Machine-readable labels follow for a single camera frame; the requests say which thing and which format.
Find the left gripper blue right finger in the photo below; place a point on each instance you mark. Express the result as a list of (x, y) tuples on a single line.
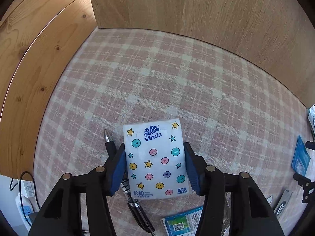
[(251, 213)]

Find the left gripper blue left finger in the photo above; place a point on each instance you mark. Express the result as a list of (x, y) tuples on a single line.
[(61, 212)]

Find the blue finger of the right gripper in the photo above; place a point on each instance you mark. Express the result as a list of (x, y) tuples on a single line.
[(310, 145), (308, 188)]

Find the blue sachet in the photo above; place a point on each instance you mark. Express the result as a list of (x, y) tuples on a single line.
[(301, 158)]

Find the grey tg sachet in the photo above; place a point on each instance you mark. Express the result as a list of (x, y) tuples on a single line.
[(311, 117), (285, 198)]

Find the white dotted small box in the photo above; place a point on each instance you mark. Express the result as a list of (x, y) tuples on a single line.
[(156, 159)]

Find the metal eyelash curler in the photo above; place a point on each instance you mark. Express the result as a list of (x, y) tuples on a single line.
[(227, 213)]

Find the white power strip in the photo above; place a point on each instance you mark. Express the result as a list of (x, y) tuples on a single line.
[(24, 204)]

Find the blue card packet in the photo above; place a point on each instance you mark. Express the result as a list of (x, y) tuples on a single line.
[(184, 223)]

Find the black car charger plug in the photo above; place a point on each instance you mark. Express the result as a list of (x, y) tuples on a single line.
[(133, 204)]

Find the pine wood panel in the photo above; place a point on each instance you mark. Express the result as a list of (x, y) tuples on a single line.
[(38, 39)]

